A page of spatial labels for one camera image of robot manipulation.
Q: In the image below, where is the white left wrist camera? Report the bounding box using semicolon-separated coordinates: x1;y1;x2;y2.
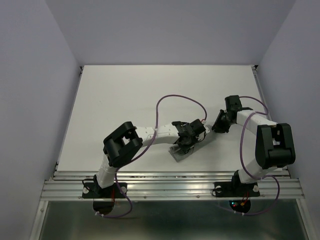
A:
201;119;211;134

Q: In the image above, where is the grey cloth napkin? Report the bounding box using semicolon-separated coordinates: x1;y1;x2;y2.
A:
168;129;216;163

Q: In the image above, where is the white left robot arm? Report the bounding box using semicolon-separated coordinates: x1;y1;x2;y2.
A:
93;119;210;197

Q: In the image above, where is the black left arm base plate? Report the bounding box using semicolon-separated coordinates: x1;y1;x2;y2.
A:
81;181;128;199

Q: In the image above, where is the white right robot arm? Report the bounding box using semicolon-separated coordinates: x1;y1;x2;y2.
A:
212;95;296;195

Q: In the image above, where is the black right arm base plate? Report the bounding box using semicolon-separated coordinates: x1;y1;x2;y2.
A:
211;181;260;199

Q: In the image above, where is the aluminium mounting rail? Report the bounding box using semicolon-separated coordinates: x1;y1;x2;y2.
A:
40;169;305;202

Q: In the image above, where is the pink handled fork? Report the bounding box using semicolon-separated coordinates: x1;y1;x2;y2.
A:
172;147;186;156

